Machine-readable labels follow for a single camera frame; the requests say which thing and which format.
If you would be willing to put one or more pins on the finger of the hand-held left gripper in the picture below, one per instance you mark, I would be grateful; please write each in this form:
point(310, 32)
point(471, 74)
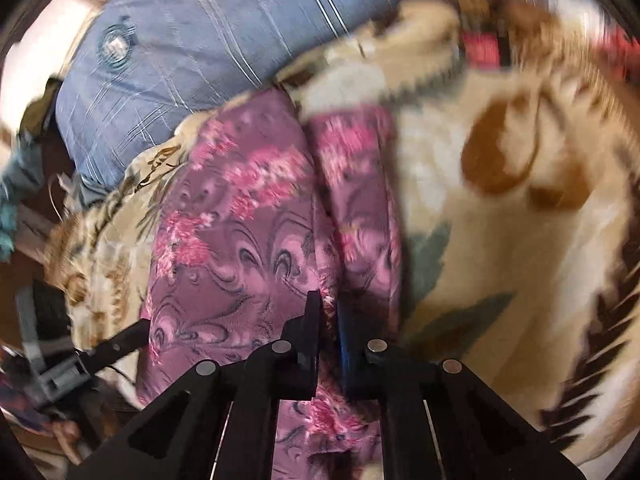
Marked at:
point(115, 347)

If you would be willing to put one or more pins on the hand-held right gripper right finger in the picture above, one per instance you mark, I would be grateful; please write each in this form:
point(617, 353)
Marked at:
point(347, 355)

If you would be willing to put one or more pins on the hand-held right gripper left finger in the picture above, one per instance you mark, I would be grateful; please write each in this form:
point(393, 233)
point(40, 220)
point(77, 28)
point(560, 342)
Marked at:
point(307, 345)

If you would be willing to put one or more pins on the purple floral garment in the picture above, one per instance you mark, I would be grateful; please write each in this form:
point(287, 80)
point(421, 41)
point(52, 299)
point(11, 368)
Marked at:
point(240, 220)

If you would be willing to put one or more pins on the beige printed blanket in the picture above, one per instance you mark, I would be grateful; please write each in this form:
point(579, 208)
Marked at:
point(500, 260)

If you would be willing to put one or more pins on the teal patterned cloth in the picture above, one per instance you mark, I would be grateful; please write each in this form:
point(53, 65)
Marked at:
point(15, 185)

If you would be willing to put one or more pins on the olive cloth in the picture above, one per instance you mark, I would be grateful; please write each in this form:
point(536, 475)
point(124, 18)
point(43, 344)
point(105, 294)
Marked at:
point(40, 105)

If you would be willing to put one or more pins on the blue striped pillow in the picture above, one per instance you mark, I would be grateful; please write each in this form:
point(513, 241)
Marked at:
point(225, 35)

